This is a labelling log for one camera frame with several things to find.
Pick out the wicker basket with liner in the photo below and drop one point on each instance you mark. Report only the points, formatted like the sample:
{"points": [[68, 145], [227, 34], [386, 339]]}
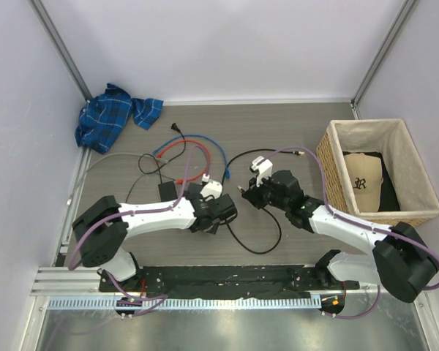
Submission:
{"points": [[390, 137]]}

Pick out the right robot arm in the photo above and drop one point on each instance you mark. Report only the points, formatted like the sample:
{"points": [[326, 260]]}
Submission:
{"points": [[391, 256]]}

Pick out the black garment in basket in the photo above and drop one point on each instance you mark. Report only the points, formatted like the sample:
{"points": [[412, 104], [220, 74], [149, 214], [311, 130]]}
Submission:
{"points": [[388, 196]]}

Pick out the beige cap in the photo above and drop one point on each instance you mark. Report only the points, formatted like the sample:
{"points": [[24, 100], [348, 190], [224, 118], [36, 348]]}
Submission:
{"points": [[366, 177]]}

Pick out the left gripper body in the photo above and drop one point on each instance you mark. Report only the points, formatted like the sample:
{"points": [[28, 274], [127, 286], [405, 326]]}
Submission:
{"points": [[212, 228]]}

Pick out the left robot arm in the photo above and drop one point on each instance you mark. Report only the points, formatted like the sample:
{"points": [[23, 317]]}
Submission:
{"points": [[102, 229]]}

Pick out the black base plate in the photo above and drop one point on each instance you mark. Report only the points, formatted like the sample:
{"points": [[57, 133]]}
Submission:
{"points": [[233, 282]]}

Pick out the blue plaid cloth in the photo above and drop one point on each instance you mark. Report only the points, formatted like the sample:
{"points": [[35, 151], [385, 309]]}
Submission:
{"points": [[102, 119]]}

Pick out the slotted cable duct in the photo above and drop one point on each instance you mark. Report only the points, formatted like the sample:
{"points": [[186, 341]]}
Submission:
{"points": [[121, 303]]}

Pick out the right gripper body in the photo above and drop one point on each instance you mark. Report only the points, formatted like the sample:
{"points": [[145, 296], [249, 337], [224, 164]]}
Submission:
{"points": [[265, 194]]}

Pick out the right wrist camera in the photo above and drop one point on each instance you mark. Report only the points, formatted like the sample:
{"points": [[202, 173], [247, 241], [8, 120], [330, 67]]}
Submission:
{"points": [[262, 169]]}

